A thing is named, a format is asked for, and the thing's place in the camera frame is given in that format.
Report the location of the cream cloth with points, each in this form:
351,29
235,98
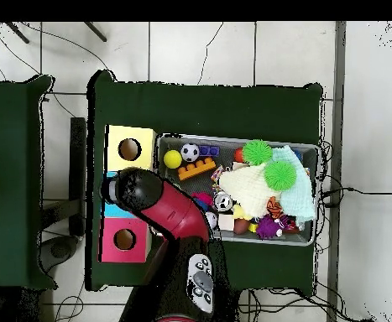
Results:
246,188

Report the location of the green spiky rubber ball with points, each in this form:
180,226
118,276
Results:
257,152
280,175

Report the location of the mint green cloth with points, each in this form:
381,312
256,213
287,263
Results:
299,198

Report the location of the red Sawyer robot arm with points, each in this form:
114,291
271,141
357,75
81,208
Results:
172,208

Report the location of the wooden box with three holes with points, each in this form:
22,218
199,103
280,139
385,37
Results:
110,255

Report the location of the silver mesh bin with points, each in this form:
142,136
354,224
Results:
301,236

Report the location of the orange toy building block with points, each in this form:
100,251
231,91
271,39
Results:
195,167

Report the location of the small soccer ball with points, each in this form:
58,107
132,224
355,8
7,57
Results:
190,152

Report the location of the yellow foam ball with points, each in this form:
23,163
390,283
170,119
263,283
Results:
172,159

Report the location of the purple toy building block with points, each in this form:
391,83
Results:
209,151

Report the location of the silver can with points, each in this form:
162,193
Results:
223,201

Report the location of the dark green tablecloth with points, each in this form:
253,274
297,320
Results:
199,107
11,201

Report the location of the black stand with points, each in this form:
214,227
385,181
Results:
78,167

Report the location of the grey round base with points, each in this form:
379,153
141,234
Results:
59,250

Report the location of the black tripod leg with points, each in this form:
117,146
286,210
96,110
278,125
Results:
18,33
96,32

